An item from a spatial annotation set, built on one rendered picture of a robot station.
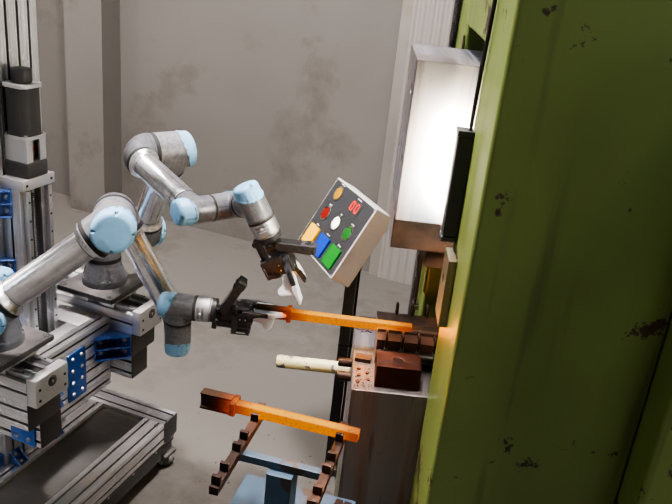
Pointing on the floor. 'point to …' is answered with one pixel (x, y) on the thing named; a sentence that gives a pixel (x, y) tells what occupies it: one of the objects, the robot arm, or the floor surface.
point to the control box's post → (341, 356)
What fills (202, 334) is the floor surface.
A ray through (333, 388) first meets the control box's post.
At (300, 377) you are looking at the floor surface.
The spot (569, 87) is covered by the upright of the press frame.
